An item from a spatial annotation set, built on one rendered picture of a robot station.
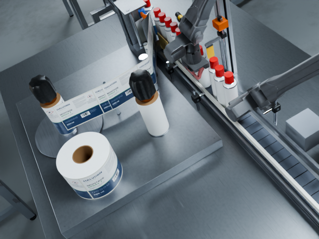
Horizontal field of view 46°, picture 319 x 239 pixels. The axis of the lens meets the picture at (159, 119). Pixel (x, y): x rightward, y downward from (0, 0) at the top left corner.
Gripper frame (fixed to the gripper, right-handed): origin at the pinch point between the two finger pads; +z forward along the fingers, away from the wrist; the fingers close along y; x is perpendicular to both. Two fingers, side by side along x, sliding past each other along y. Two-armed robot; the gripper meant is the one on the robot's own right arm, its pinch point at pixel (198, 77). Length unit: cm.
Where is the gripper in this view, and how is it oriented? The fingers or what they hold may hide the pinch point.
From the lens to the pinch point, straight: 146.3
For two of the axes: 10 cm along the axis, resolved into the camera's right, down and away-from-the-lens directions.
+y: 4.6, 5.9, -6.7
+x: 8.5, -5.0, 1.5
